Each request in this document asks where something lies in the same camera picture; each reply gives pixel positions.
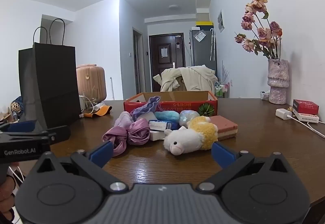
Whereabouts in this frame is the yellow and black box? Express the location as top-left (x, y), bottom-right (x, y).
top-left (196, 21), bottom-right (214, 30)

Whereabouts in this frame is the white charger cable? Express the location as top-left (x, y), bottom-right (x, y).
top-left (287, 115), bottom-right (325, 138)

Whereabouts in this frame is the white rectangular block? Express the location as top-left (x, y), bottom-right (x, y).
top-left (149, 130), bottom-right (167, 141)

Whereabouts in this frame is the pink satin scrunchie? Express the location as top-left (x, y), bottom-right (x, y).
top-left (102, 126), bottom-right (128, 157)
top-left (127, 121), bottom-right (151, 145)

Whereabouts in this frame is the pink textured vase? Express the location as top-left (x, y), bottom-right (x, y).
top-left (267, 59), bottom-right (290, 105)

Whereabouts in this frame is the wall poster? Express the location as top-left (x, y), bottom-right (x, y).
top-left (217, 11), bottom-right (225, 33)

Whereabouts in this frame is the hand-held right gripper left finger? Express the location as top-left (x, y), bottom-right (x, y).
top-left (38, 141), bottom-right (128, 194)

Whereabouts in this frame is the red cardboard box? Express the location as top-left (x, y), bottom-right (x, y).
top-left (123, 91), bottom-right (218, 116)

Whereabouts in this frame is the white cable bundle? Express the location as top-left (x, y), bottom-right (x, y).
top-left (79, 95), bottom-right (104, 113)

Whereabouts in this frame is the group of bottles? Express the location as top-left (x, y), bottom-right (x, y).
top-left (214, 82), bottom-right (230, 99)

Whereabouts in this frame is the white folded umbrella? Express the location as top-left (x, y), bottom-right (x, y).
top-left (209, 28), bottom-right (216, 61)

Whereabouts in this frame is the white and yellow plush sheep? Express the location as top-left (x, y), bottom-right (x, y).
top-left (163, 116), bottom-right (219, 155)

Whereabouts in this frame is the wooden chair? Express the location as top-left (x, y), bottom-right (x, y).
top-left (175, 75), bottom-right (188, 92)

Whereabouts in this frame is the blue tissue packet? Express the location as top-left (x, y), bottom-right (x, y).
top-left (148, 120), bottom-right (179, 131)

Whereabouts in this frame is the pink sponge block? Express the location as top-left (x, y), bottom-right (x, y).
top-left (209, 115), bottom-right (238, 141)

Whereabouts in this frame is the black paper bag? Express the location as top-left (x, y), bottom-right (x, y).
top-left (18, 18), bottom-right (82, 129)

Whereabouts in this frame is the lilac plush scrunchie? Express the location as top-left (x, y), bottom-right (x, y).
top-left (114, 111), bottom-right (135, 129)

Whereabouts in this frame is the iridescent white bath pouf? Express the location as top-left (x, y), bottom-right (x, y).
top-left (178, 110), bottom-right (200, 128)

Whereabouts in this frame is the thin white cable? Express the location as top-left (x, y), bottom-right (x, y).
top-left (9, 167), bottom-right (24, 185)

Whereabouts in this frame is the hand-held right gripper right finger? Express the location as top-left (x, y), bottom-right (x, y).
top-left (197, 141), bottom-right (288, 193)

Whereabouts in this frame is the person's left hand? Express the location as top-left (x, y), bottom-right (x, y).
top-left (0, 177), bottom-right (16, 217)

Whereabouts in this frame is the white charger adapter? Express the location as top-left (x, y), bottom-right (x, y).
top-left (276, 109), bottom-right (292, 120)

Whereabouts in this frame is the white sponge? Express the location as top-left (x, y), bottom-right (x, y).
top-left (138, 112), bottom-right (156, 122)

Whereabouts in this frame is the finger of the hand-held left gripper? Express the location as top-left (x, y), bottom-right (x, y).
top-left (0, 120), bottom-right (37, 134)
top-left (0, 126), bottom-right (72, 143)

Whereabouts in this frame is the pink suitcase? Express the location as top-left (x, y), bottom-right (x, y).
top-left (76, 64), bottom-right (106, 103)

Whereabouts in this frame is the flat white box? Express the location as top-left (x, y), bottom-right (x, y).
top-left (292, 110), bottom-right (320, 123)

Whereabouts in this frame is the purple ruffled cloth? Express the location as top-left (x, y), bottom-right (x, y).
top-left (130, 96), bottom-right (161, 121)

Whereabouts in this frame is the dried rose bouquet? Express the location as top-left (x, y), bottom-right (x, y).
top-left (234, 0), bottom-right (283, 59)

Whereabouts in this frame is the beige jacket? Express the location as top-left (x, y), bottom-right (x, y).
top-left (153, 65), bottom-right (218, 93)

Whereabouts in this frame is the dark brown door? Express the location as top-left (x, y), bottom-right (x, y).
top-left (149, 33), bottom-right (186, 77)

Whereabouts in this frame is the blue fluffy sponge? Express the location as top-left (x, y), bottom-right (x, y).
top-left (154, 110), bottom-right (180, 123)

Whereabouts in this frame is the grey refrigerator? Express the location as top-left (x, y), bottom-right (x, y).
top-left (189, 27), bottom-right (217, 72)

